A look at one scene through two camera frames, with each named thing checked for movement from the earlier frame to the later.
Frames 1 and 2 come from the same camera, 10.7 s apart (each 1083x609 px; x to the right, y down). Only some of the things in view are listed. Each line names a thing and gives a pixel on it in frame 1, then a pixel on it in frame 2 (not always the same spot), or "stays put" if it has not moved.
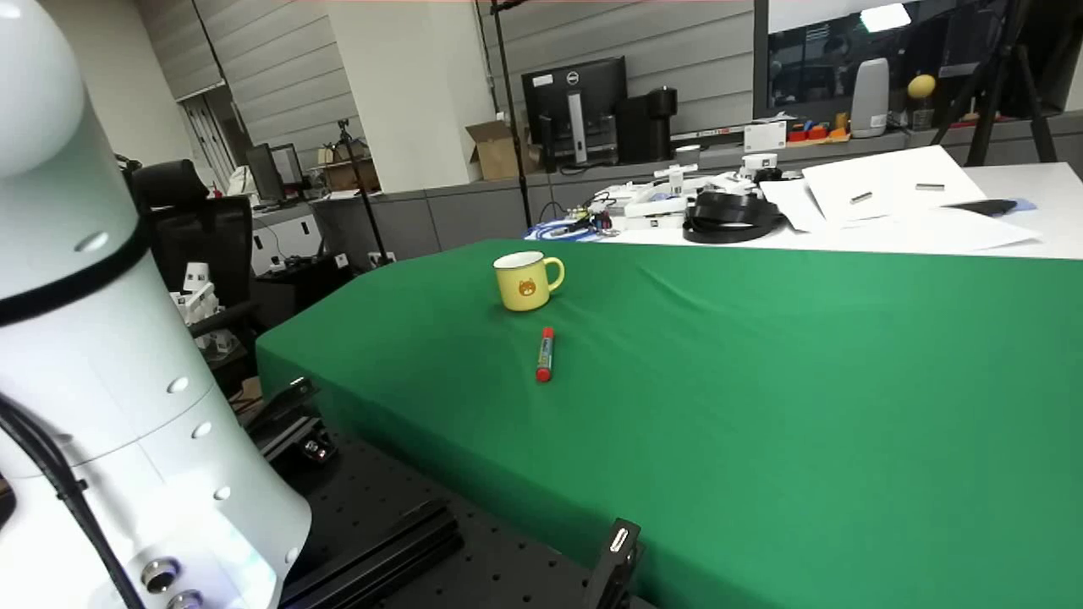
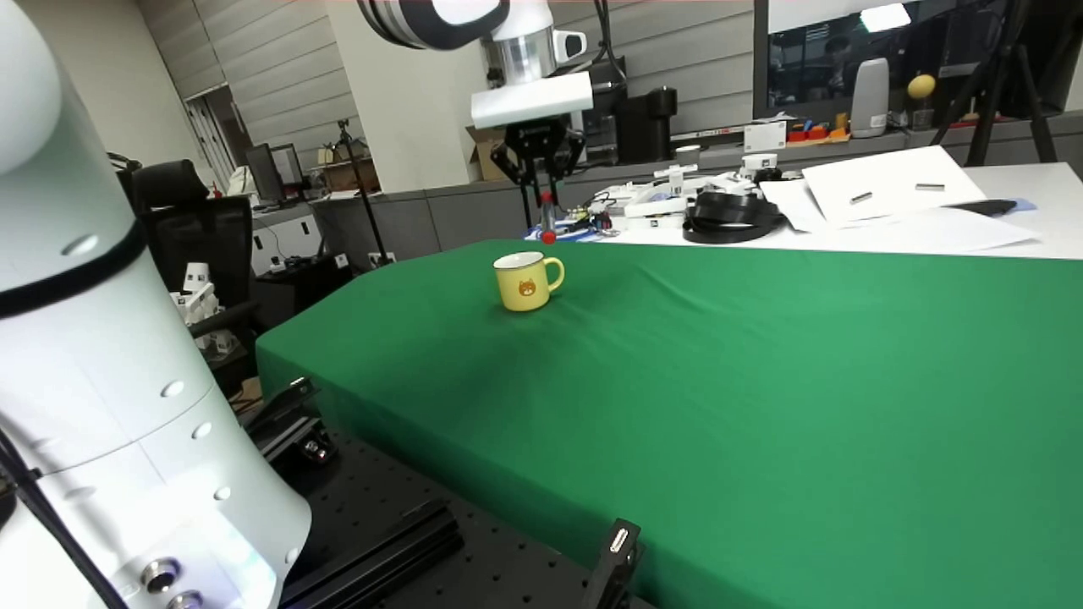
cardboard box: x=494 y=150 stays put
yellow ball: x=923 y=84 stays put
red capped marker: x=546 y=353 → x=549 y=234
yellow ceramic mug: x=525 y=277 stays put
